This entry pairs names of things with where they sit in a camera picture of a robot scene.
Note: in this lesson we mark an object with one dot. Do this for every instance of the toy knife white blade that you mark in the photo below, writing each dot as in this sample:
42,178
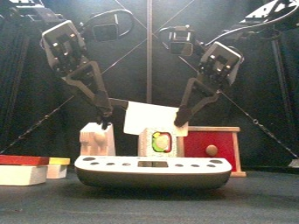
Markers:
153,118

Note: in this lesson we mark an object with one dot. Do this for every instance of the toy sushi roll white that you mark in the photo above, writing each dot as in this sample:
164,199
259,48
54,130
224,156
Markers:
160,143

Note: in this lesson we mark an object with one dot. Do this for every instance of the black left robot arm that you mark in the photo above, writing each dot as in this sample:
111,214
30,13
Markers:
26,11

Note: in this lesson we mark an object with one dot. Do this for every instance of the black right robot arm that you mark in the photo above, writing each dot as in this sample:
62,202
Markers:
268,14

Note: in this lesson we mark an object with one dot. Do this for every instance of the white wooden knife block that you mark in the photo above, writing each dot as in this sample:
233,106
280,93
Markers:
97,140

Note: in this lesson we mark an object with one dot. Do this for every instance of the red wooden drawer box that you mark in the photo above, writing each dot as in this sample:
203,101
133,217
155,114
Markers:
209,145

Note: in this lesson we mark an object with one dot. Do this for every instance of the yellow-topped white block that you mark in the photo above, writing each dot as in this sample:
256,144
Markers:
57,167

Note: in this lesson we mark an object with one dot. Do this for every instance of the white and black tray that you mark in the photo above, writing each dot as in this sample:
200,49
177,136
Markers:
151,172

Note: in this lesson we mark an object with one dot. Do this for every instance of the red-topped white block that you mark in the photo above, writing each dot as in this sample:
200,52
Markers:
21,170

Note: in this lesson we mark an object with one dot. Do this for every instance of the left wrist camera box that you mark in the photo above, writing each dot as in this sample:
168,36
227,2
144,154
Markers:
104,31

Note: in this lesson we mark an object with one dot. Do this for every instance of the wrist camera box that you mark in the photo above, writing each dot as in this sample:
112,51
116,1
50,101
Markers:
104,31
180,40

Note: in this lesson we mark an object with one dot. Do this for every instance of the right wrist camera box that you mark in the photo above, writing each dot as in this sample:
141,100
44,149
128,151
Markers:
180,40

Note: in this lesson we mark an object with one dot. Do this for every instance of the dark slanted frame leg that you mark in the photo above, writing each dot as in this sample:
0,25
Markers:
281,84

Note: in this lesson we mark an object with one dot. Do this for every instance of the vertical metal frame pole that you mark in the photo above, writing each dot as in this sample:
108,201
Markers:
148,52

